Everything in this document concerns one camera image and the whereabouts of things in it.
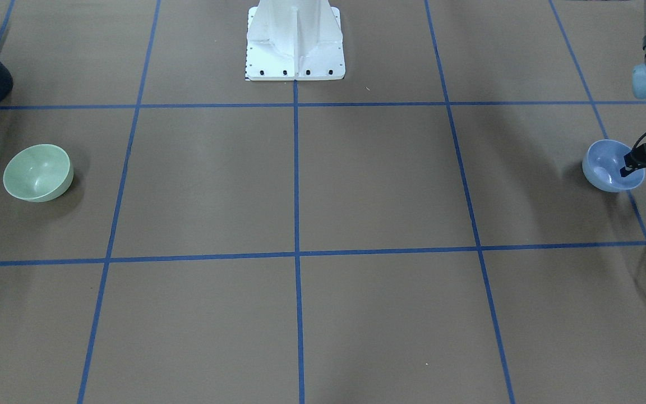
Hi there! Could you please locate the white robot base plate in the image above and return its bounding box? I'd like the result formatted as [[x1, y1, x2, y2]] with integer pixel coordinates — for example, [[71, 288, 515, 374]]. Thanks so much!
[[244, 1, 346, 81]]

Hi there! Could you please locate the blue bowl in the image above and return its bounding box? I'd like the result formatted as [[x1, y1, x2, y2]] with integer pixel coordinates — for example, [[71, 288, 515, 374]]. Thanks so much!
[[582, 140, 645, 194]]

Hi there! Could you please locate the green bowl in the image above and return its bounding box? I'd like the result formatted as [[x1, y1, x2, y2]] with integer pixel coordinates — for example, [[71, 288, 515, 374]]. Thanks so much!
[[2, 144, 74, 203]]

